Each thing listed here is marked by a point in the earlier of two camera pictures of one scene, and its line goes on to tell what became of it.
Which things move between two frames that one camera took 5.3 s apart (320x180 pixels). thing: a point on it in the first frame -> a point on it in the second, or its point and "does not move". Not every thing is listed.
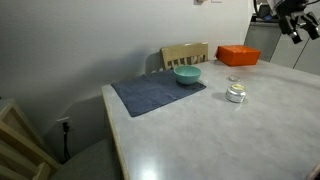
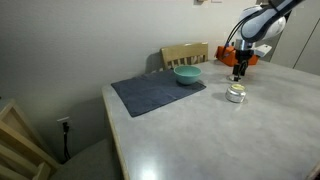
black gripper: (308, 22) -> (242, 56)
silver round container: (235, 93) does not move
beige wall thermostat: (200, 1) does not move
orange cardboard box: (237, 55) does not move
